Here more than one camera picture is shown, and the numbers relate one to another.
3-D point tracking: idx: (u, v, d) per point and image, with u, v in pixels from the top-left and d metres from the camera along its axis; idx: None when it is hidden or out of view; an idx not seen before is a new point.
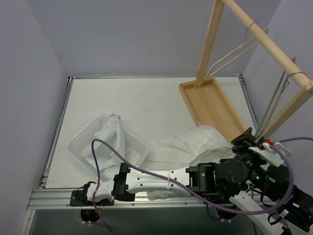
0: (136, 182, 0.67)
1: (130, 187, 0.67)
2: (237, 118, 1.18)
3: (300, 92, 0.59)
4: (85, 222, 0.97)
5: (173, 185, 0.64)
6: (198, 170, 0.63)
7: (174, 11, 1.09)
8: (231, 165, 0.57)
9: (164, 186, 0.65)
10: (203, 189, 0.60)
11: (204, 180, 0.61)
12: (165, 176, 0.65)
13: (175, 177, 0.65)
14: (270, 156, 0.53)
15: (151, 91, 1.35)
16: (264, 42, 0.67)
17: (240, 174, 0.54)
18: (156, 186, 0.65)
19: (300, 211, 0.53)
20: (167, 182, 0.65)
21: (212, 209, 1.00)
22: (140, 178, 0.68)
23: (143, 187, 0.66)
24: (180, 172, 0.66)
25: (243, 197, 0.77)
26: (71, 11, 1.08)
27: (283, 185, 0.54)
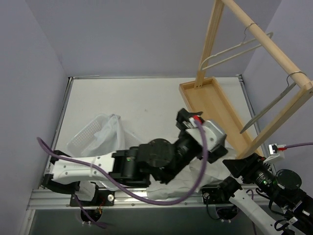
0: (60, 171, 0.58)
1: (55, 176, 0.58)
2: (238, 118, 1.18)
3: (300, 92, 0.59)
4: (85, 222, 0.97)
5: (97, 173, 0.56)
6: (123, 154, 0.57)
7: (174, 11, 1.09)
8: (157, 149, 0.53)
9: (88, 174, 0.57)
10: (126, 177, 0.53)
11: (130, 166, 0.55)
12: (88, 163, 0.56)
13: (100, 163, 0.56)
14: (208, 145, 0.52)
15: (151, 91, 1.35)
16: (263, 41, 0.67)
17: (164, 157, 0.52)
18: (80, 174, 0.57)
19: (309, 219, 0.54)
20: (91, 169, 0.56)
21: (212, 209, 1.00)
22: (66, 166, 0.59)
23: (69, 176, 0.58)
24: (107, 156, 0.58)
25: (244, 197, 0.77)
26: (71, 11, 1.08)
27: (292, 192, 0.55)
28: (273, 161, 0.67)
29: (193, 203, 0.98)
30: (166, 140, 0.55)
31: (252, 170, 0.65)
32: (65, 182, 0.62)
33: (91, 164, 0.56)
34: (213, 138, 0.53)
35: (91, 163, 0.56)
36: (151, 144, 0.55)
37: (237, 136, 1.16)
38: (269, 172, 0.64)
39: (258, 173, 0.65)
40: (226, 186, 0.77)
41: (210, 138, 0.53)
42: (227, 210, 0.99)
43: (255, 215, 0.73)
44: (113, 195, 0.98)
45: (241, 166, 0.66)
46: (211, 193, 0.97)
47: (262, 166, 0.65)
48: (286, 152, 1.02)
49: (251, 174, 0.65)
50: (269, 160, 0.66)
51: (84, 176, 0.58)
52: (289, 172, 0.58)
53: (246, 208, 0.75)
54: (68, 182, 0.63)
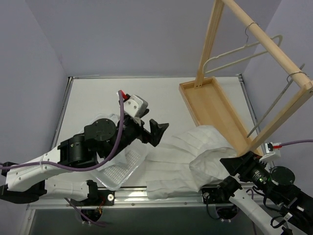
0: (13, 178, 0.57)
1: (10, 185, 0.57)
2: (238, 118, 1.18)
3: (300, 92, 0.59)
4: (85, 222, 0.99)
5: (47, 168, 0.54)
6: (68, 142, 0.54)
7: (174, 11, 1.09)
8: (100, 126, 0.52)
9: (39, 172, 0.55)
10: (76, 160, 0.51)
11: (77, 150, 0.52)
12: (37, 161, 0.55)
13: (48, 158, 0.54)
14: (131, 111, 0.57)
15: (151, 91, 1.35)
16: (263, 41, 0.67)
17: (109, 131, 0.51)
18: (33, 174, 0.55)
19: (304, 215, 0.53)
20: (40, 166, 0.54)
21: (212, 210, 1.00)
22: (18, 172, 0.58)
23: (23, 180, 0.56)
24: (54, 151, 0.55)
25: (243, 197, 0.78)
26: (71, 11, 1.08)
27: (286, 188, 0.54)
28: (269, 159, 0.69)
29: (192, 203, 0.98)
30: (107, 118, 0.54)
31: (249, 168, 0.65)
32: (24, 190, 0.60)
33: (38, 162, 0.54)
34: (136, 105, 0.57)
35: (39, 160, 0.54)
36: (94, 124, 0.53)
37: (237, 136, 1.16)
38: (264, 168, 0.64)
39: (255, 171, 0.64)
40: (226, 186, 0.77)
41: (133, 106, 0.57)
42: (227, 210, 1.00)
43: (255, 215, 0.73)
44: (113, 195, 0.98)
45: (237, 164, 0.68)
46: (211, 193, 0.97)
47: (258, 164, 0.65)
48: (286, 152, 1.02)
49: (248, 172, 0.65)
50: (265, 158, 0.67)
51: (38, 176, 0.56)
52: (283, 168, 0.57)
53: (246, 208, 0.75)
54: (27, 189, 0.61)
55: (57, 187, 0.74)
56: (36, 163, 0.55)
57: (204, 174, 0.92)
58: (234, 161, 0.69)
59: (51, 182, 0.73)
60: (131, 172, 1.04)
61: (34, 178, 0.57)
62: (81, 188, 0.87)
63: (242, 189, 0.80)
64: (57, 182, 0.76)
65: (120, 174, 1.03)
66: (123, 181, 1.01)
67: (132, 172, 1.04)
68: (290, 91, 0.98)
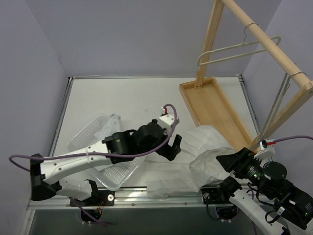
0: (52, 169, 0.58)
1: (48, 176, 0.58)
2: (238, 118, 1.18)
3: (300, 92, 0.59)
4: (85, 222, 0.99)
5: (93, 158, 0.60)
6: (113, 137, 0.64)
7: (174, 11, 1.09)
8: (151, 127, 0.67)
9: (84, 162, 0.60)
10: (123, 152, 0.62)
11: (122, 145, 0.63)
12: (83, 152, 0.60)
13: (94, 150, 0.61)
14: (167, 120, 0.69)
15: (151, 91, 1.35)
16: (262, 40, 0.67)
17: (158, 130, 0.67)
18: (77, 165, 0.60)
19: (296, 208, 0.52)
20: (86, 157, 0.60)
21: (212, 210, 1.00)
22: (56, 163, 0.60)
23: (63, 170, 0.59)
24: (97, 144, 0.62)
25: (243, 197, 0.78)
26: (71, 11, 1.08)
27: (278, 182, 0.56)
28: (264, 155, 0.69)
29: (192, 203, 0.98)
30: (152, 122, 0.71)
31: (244, 164, 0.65)
32: (54, 183, 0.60)
33: (85, 153, 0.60)
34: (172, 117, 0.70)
35: (86, 151, 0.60)
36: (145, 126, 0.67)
37: (237, 136, 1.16)
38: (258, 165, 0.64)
39: (249, 167, 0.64)
40: (226, 186, 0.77)
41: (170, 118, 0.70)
42: (227, 210, 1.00)
43: (254, 214, 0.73)
44: (113, 195, 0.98)
45: (233, 161, 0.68)
46: (211, 194, 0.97)
47: (253, 160, 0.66)
48: (286, 152, 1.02)
49: (242, 168, 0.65)
50: (260, 154, 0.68)
51: (80, 167, 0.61)
52: (276, 163, 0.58)
53: (246, 208, 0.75)
54: (55, 183, 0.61)
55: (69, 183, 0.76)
56: (81, 154, 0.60)
57: (205, 174, 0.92)
58: (230, 158, 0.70)
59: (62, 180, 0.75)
60: (131, 172, 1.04)
61: (74, 169, 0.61)
62: (86, 186, 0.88)
63: (242, 189, 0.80)
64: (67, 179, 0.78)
65: (120, 174, 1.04)
66: (123, 181, 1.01)
67: (132, 172, 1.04)
68: (290, 91, 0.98)
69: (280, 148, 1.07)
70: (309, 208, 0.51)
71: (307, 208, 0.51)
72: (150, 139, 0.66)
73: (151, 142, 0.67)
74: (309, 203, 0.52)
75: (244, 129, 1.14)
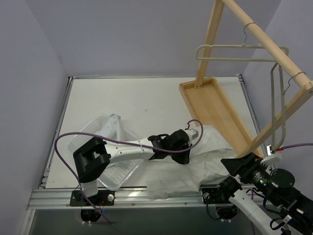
0: (117, 151, 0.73)
1: (112, 155, 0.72)
2: (238, 118, 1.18)
3: (300, 91, 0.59)
4: (85, 222, 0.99)
5: (145, 149, 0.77)
6: (154, 137, 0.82)
7: (174, 11, 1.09)
8: (183, 132, 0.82)
9: (138, 151, 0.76)
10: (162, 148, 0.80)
11: (160, 144, 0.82)
12: (137, 144, 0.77)
13: (144, 143, 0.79)
14: (190, 132, 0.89)
15: (151, 91, 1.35)
16: (261, 39, 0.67)
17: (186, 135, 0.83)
18: (133, 152, 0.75)
19: (304, 217, 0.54)
20: (140, 148, 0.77)
21: (212, 209, 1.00)
22: (118, 147, 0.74)
23: (123, 153, 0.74)
24: (145, 140, 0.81)
25: (243, 197, 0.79)
26: (71, 11, 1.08)
27: (285, 191, 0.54)
28: (271, 162, 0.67)
29: (193, 203, 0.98)
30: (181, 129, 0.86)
31: (249, 170, 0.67)
32: None
33: (140, 144, 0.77)
34: (195, 130, 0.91)
35: (140, 143, 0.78)
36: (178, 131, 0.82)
37: (237, 136, 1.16)
38: (264, 171, 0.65)
39: (255, 172, 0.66)
40: (226, 186, 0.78)
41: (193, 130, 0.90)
42: (227, 210, 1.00)
43: (254, 215, 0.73)
44: (113, 195, 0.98)
45: (238, 164, 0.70)
46: (211, 193, 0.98)
47: (258, 165, 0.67)
48: (286, 153, 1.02)
49: (248, 174, 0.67)
50: (267, 160, 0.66)
51: (134, 155, 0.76)
52: (283, 171, 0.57)
53: (246, 208, 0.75)
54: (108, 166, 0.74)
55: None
56: (138, 145, 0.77)
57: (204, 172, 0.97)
58: (235, 162, 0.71)
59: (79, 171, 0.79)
60: (131, 172, 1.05)
61: (129, 156, 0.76)
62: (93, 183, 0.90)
63: (242, 189, 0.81)
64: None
65: (120, 174, 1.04)
66: (123, 181, 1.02)
67: (132, 172, 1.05)
68: (290, 91, 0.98)
69: None
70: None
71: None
72: (180, 141, 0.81)
73: (180, 145, 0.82)
74: None
75: (244, 129, 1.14)
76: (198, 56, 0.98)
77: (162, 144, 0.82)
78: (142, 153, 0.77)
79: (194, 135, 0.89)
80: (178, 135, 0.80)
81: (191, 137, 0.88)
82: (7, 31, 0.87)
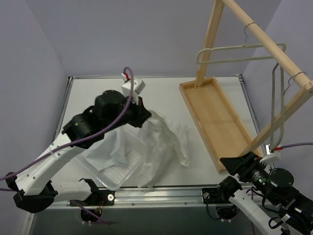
0: (27, 181, 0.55)
1: (26, 189, 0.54)
2: (238, 118, 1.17)
3: (300, 91, 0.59)
4: (85, 222, 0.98)
5: (60, 153, 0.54)
6: (72, 123, 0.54)
7: (174, 11, 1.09)
8: (108, 93, 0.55)
9: (54, 160, 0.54)
10: (87, 133, 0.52)
11: (83, 125, 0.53)
12: (48, 153, 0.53)
13: (57, 145, 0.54)
14: (132, 87, 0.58)
15: (151, 91, 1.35)
16: (262, 40, 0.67)
17: (119, 96, 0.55)
18: (50, 165, 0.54)
19: (302, 216, 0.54)
20: (53, 154, 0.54)
21: (212, 210, 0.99)
22: (30, 174, 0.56)
23: (38, 177, 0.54)
24: (58, 137, 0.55)
25: (244, 197, 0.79)
26: (70, 11, 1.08)
27: (284, 190, 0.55)
28: (269, 161, 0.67)
29: (193, 203, 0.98)
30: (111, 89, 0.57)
31: (249, 169, 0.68)
32: (41, 189, 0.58)
33: (50, 152, 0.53)
34: (136, 82, 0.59)
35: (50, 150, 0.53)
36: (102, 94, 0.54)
37: (237, 136, 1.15)
38: (263, 170, 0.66)
39: (254, 171, 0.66)
40: (226, 185, 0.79)
41: (133, 82, 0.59)
42: (227, 210, 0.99)
43: (254, 215, 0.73)
44: (113, 195, 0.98)
45: (237, 163, 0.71)
46: (211, 193, 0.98)
47: (258, 164, 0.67)
48: (287, 153, 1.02)
49: (247, 172, 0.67)
50: (266, 160, 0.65)
51: (54, 167, 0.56)
52: (282, 170, 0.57)
53: (246, 208, 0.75)
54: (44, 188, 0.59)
55: (65, 187, 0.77)
56: (48, 155, 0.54)
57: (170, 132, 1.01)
58: (235, 161, 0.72)
59: (56, 185, 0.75)
60: (131, 173, 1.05)
61: (52, 171, 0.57)
62: (84, 185, 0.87)
63: (242, 190, 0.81)
64: (63, 184, 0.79)
65: (120, 175, 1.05)
66: (123, 181, 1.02)
67: (132, 173, 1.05)
68: (290, 91, 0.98)
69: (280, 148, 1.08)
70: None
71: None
72: (111, 109, 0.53)
73: (117, 112, 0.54)
74: None
75: (244, 129, 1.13)
76: (198, 60, 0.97)
77: (88, 121, 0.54)
78: (61, 159, 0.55)
79: (138, 87, 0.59)
80: (100, 102, 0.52)
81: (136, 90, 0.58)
82: (7, 32, 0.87)
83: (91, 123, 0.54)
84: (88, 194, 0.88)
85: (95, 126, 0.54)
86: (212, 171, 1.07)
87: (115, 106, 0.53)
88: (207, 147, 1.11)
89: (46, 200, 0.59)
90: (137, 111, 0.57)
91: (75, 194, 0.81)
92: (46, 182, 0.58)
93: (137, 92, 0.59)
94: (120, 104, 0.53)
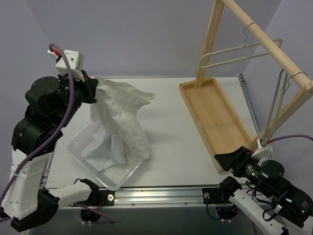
0: (12, 208, 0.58)
1: (17, 214, 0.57)
2: (238, 118, 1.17)
3: (300, 91, 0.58)
4: (85, 222, 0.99)
5: (25, 171, 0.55)
6: (16, 133, 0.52)
7: (174, 11, 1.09)
8: (40, 85, 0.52)
9: (23, 179, 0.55)
10: (37, 137, 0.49)
11: (32, 129, 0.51)
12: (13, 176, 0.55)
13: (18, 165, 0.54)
14: (72, 65, 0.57)
15: (151, 91, 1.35)
16: (262, 41, 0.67)
17: (54, 83, 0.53)
18: (22, 186, 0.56)
19: (293, 206, 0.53)
20: (20, 175, 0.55)
21: (212, 210, 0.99)
22: (11, 201, 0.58)
23: (20, 200, 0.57)
24: (16, 157, 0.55)
25: (243, 197, 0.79)
26: (68, 11, 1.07)
27: (275, 181, 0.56)
28: (261, 153, 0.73)
29: (193, 203, 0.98)
30: (44, 77, 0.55)
31: (242, 163, 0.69)
32: (35, 206, 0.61)
33: (14, 175, 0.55)
34: (73, 57, 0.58)
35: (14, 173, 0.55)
36: (33, 87, 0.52)
37: (237, 137, 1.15)
38: (256, 164, 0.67)
39: (247, 166, 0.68)
40: (226, 186, 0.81)
41: (71, 58, 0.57)
42: (227, 210, 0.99)
43: (254, 215, 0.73)
44: (113, 195, 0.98)
45: (230, 159, 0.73)
46: (211, 193, 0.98)
47: (250, 158, 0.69)
48: (287, 153, 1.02)
49: (240, 167, 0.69)
50: (258, 153, 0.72)
51: (29, 185, 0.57)
52: (274, 161, 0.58)
53: (246, 208, 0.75)
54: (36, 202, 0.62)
55: (64, 192, 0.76)
56: (16, 178, 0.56)
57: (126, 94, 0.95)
58: (228, 157, 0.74)
59: (55, 191, 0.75)
60: (131, 172, 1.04)
61: (32, 188, 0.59)
62: (82, 185, 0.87)
63: (242, 189, 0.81)
64: (61, 189, 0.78)
65: (120, 174, 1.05)
66: (123, 181, 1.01)
67: (132, 172, 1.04)
68: (290, 91, 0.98)
69: (280, 148, 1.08)
70: (305, 205, 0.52)
71: (303, 206, 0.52)
72: (51, 101, 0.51)
73: (59, 101, 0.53)
74: (305, 201, 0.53)
75: (244, 129, 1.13)
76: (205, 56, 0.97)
77: (35, 123, 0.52)
78: (30, 175, 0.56)
79: (78, 60, 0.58)
80: (33, 98, 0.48)
81: (77, 66, 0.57)
82: None
83: (40, 124, 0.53)
84: (87, 194, 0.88)
85: (43, 126, 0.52)
86: (213, 171, 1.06)
87: (52, 96, 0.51)
88: (207, 147, 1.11)
89: (49, 208, 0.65)
90: (85, 87, 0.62)
91: (76, 197, 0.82)
92: (35, 198, 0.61)
93: (78, 67, 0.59)
94: (56, 91, 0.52)
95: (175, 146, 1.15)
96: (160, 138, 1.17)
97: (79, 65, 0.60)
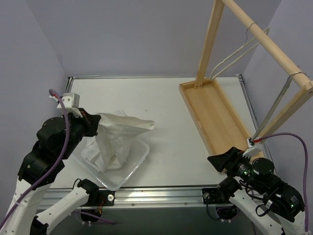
0: None
1: None
2: (238, 118, 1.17)
3: (300, 92, 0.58)
4: (85, 222, 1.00)
5: (27, 200, 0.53)
6: (24, 165, 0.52)
7: (173, 11, 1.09)
8: (49, 124, 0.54)
9: (23, 210, 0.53)
10: (44, 170, 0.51)
11: (38, 163, 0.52)
12: (15, 205, 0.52)
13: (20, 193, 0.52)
14: (67, 105, 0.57)
15: (151, 90, 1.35)
16: (263, 42, 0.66)
17: (62, 124, 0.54)
18: (20, 217, 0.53)
19: (282, 200, 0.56)
20: (21, 204, 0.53)
21: (212, 211, 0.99)
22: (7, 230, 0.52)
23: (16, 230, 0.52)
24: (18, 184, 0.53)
25: (243, 197, 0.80)
26: (68, 11, 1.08)
27: (266, 177, 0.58)
28: (253, 152, 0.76)
29: (193, 203, 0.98)
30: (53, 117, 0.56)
31: (234, 162, 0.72)
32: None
33: (16, 203, 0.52)
34: (69, 97, 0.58)
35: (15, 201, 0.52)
36: (43, 125, 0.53)
37: (237, 136, 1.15)
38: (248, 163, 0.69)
39: (240, 164, 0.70)
40: (226, 185, 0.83)
41: (67, 99, 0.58)
42: (227, 210, 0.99)
43: (254, 215, 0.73)
44: (113, 195, 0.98)
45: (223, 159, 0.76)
46: (211, 193, 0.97)
47: (242, 158, 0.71)
48: (287, 153, 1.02)
49: (234, 166, 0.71)
50: (250, 152, 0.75)
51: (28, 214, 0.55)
52: (265, 159, 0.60)
53: (246, 208, 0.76)
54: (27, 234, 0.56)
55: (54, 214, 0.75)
56: (15, 207, 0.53)
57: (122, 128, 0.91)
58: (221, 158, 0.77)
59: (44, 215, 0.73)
60: (131, 172, 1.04)
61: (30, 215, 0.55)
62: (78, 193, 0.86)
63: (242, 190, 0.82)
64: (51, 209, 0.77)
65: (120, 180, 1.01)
66: (123, 181, 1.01)
67: (132, 172, 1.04)
68: (289, 92, 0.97)
69: (280, 149, 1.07)
70: (294, 199, 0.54)
71: (293, 200, 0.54)
72: (55, 138, 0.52)
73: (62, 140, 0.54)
74: (295, 196, 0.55)
75: (244, 129, 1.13)
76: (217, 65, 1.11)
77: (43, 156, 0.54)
78: (31, 204, 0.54)
79: (74, 100, 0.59)
80: (43, 135, 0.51)
81: (72, 105, 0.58)
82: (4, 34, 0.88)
83: (44, 156, 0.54)
84: (85, 199, 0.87)
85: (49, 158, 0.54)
86: (212, 171, 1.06)
87: (59, 134, 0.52)
88: (207, 146, 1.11)
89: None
90: (84, 122, 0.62)
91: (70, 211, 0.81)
92: (28, 228, 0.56)
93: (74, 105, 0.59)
94: (63, 130, 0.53)
95: (174, 146, 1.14)
96: (160, 139, 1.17)
97: (76, 103, 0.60)
